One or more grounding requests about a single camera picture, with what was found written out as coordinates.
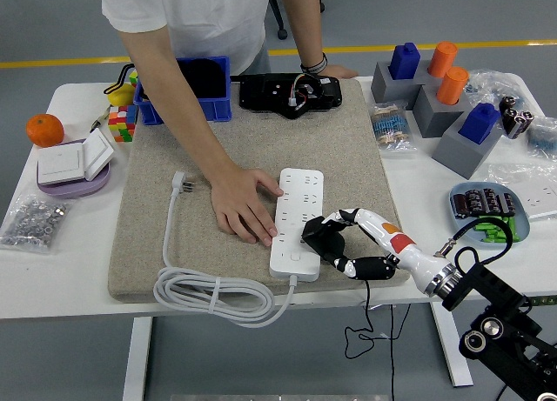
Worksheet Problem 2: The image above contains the person's left hand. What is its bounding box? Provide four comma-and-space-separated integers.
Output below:
317, 63, 359, 80

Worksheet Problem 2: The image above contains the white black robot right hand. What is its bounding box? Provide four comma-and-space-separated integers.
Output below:
320, 207, 449, 296

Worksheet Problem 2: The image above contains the person's right hand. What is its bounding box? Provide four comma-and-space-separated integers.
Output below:
210, 164, 285, 248

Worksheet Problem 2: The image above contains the white power strip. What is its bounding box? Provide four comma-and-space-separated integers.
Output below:
269, 168, 325, 284

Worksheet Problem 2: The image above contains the white power strip cable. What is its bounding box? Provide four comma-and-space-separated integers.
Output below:
152, 170, 299, 329

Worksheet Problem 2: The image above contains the black power adapter plug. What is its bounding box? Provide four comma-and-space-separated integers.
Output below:
301, 217, 347, 263

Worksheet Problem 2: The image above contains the black wristband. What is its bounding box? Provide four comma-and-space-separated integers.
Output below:
299, 51, 329, 76

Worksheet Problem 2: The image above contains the wide grey holder block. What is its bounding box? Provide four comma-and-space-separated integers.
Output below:
370, 60, 436, 110

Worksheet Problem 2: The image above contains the blue square peg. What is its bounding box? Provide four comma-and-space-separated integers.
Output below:
388, 41, 421, 80
458, 102, 501, 145

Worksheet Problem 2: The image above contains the black office chair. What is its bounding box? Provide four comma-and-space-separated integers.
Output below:
268, 0, 326, 41

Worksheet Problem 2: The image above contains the grey-brown mat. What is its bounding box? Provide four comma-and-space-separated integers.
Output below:
106, 77, 413, 304

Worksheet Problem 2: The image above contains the bag of resistors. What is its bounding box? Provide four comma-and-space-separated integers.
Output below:
367, 101, 418, 154

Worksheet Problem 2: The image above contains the black electronic device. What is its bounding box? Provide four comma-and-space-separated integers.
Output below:
238, 71, 344, 120

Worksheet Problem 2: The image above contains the pile of green pegs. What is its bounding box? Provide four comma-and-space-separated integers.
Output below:
472, 215, 521, 244

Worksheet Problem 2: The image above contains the blue plastic bin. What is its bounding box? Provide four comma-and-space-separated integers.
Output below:
132, 55, 232, 126

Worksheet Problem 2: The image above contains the orange cylinder peg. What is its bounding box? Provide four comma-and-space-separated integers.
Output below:
435, 65, 470, 105
427, 41, 459, 78

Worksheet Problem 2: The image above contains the white table leg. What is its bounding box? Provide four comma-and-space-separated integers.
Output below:
430, 302, 474, 388
121, 317, 153, 401

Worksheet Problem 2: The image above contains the light blue plate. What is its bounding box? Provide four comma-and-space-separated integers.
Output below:
447, 181, 531, 248

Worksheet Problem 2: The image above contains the person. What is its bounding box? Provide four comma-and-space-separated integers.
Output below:
95, 0, 359, 248

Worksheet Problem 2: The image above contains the black table control panel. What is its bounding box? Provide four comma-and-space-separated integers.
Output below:
524, 294, 557, 310

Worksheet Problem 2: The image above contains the clear bag of blue parts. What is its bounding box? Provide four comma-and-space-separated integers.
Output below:
463, 68, 530, 110
524, 116, 557, 158

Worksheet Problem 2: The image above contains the yellow toy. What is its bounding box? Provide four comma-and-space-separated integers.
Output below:
106, 82, 137, 107

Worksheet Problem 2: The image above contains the purple plate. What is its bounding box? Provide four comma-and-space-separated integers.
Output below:
36, 137, 111, 200

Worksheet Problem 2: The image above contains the bag of metal nuts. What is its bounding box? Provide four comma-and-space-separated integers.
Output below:
0, 194, 70, 254

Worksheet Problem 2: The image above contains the orange fruit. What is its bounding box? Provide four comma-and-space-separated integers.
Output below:
24, 113, 65, 149

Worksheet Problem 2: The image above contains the thin black hanging cable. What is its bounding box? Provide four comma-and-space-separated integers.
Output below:
388, 304, 397, 401

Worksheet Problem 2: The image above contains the white wall switch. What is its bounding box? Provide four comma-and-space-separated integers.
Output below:
82, 127, 116, 181
37, 142, 86, 185

